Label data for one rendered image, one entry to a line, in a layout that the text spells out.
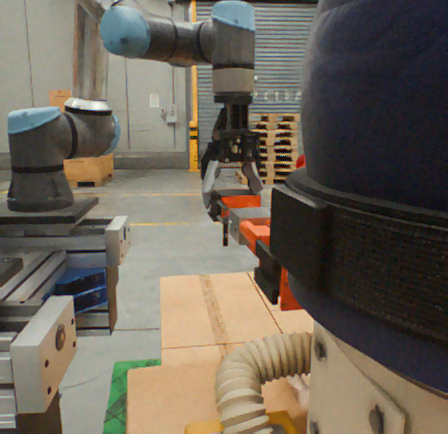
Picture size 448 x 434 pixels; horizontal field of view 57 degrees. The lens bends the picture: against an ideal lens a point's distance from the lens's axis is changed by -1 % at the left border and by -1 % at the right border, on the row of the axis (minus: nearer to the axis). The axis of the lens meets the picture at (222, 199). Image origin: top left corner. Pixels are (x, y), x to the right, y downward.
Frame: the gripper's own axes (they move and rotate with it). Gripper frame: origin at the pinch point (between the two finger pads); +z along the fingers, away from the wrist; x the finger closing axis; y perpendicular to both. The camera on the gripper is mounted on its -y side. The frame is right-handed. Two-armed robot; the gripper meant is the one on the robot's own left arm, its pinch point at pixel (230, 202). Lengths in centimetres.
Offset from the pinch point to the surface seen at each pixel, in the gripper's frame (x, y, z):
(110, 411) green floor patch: -33, -86, 109
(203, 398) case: -11.7, 37.6, 13.3
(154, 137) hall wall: 30, -947, 37
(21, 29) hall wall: -259, -992, -209
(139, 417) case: -18.6, 39.2, 13.3
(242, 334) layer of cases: 14, -44, 54
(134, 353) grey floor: -23, -130, 109
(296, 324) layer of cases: 34, -47, 54
